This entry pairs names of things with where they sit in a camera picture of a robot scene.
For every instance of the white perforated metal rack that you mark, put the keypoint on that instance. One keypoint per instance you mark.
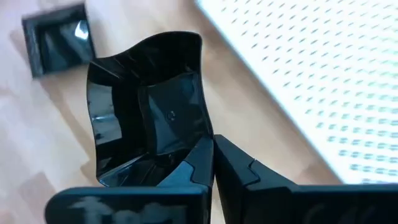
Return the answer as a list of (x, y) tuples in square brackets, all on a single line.
[(311, 62)]

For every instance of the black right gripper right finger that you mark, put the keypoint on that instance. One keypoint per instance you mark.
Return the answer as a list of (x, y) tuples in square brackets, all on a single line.
[(280, 205)]

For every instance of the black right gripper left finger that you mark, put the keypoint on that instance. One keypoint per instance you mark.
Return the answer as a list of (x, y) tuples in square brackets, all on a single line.
[(124, 205)]

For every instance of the black small square plate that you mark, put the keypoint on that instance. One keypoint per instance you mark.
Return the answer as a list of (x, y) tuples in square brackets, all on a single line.
[(59, 40)]

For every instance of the black cup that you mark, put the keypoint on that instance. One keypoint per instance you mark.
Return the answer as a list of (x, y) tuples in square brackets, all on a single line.
[(155, 93)]

